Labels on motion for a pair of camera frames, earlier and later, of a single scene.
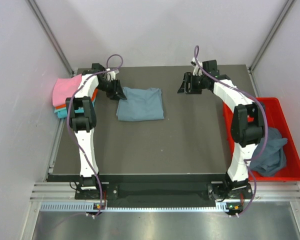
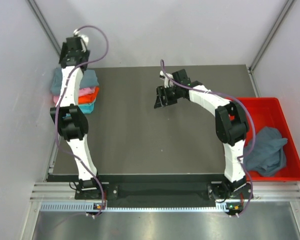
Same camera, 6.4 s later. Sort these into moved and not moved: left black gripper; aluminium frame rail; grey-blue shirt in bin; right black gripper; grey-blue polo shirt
Moved: right black gripper; grey-blue polo shirt; left black gripper
Not moved: aluminium frame rail; grey-blue shirt in bin
